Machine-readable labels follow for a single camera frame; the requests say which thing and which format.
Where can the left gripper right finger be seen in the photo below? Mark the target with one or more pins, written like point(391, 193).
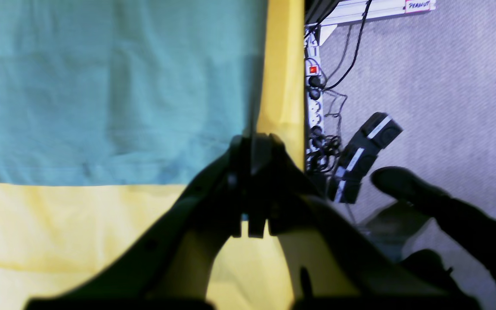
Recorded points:
point(330, 264)

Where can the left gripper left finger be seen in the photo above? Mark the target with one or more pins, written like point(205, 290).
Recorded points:
point(169, 266)

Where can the green T-shirt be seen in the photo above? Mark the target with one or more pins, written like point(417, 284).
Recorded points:
point(116, 92)

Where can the white power strip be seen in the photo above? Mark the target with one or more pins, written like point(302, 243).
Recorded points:
point(314, 114)

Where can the yellow tablecloth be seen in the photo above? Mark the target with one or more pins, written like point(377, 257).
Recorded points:
point(54, 237)

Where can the black power adapter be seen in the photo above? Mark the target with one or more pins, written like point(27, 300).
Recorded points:
point(357, 158)

